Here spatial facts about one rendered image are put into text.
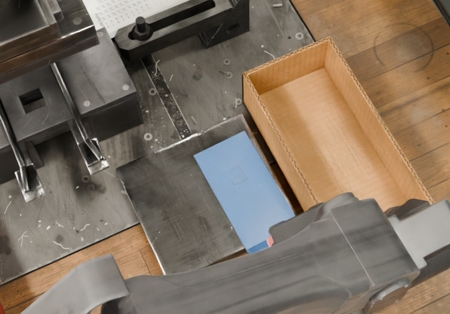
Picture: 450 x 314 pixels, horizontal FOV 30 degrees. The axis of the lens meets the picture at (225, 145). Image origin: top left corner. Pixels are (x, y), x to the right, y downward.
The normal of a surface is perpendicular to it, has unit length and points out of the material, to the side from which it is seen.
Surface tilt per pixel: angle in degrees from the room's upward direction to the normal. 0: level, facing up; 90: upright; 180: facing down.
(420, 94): 0
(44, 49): 90
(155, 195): 0
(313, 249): 27
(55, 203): 0
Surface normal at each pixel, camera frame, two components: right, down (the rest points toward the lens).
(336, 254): 0.39, -0.57
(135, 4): -0.03, -0.43
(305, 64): 0.43, 0.81
